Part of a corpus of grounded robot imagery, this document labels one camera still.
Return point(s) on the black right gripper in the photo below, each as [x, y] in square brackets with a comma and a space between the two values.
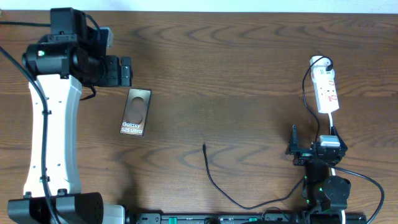
[302, 156]

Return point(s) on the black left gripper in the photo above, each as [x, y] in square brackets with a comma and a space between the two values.
[114, 74]

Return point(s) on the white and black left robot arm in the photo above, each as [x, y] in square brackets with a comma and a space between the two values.
[58, 67]

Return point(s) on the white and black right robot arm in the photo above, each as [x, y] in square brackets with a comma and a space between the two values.
[326, 193]

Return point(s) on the white power strip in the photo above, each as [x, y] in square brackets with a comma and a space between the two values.
[322, 75]

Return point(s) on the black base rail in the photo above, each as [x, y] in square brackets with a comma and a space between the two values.
[156, 218]

